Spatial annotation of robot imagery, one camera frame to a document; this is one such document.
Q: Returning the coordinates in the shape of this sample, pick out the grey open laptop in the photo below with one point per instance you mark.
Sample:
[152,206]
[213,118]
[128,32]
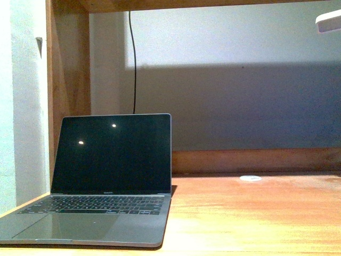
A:
[111,186]

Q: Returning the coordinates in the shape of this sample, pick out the wooden desk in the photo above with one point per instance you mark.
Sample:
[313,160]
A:
[253,89]

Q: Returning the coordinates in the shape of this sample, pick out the white round cable grommet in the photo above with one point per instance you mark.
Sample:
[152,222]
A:
[250,178]

